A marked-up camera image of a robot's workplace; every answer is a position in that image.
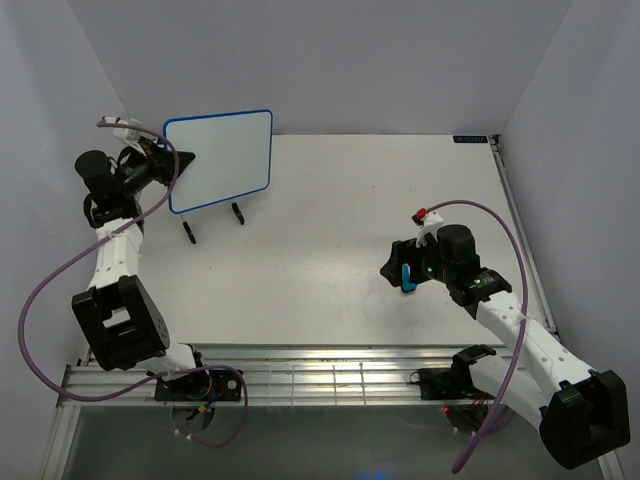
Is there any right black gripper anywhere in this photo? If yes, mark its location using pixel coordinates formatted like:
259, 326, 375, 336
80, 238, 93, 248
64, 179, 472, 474
379, 231, 454, 287

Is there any wire whiteboard stand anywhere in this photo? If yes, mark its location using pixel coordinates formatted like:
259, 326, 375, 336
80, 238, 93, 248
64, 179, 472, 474
179, 199, 246, 245

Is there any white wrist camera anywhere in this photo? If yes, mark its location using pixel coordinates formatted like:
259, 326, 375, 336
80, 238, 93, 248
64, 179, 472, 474
102, 116, 143, 153
412, 208, 444, 248

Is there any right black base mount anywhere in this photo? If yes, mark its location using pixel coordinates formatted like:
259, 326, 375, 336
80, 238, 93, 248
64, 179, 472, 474
408, 368, 459, 401

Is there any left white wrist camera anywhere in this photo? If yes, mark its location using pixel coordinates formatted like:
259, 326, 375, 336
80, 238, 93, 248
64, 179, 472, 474
102, 116, 143, 153

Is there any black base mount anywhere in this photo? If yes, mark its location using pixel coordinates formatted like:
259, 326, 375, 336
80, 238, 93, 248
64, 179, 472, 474
153, 369, 241, 403
408, 368, 459, 401

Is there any blue foam whiteboard eraser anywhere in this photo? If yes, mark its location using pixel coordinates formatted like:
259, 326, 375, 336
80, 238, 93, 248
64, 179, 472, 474
401, 264, 417, 294

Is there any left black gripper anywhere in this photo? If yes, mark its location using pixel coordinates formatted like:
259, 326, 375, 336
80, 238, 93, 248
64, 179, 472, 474
118, 136, 197, 198

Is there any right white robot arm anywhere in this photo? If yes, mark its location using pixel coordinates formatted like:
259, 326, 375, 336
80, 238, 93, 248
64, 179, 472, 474
380, 221, 631, 469

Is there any blue label right corner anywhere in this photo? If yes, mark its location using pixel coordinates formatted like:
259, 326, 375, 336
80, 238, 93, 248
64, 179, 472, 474
452, 135, 488, 144

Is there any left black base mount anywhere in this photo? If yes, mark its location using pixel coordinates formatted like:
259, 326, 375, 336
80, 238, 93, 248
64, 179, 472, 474
153, 369, 241, 403

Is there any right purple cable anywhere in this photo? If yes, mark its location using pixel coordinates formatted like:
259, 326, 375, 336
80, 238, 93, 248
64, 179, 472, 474
449, 200, 530, 474

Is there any blue-framed small whiteboard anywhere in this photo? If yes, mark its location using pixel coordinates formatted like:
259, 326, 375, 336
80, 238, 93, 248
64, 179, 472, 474
163, 109, 274, 214

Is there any aluminium rail frame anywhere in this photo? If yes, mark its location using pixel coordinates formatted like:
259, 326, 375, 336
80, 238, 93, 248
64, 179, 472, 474
63, 345, 470, 408

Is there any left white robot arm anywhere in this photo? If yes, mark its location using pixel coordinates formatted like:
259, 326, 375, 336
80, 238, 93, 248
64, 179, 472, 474
71, 138, 212, 400

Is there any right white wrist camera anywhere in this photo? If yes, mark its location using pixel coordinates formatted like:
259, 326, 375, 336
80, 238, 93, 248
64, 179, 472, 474
412, 208, 444, 248

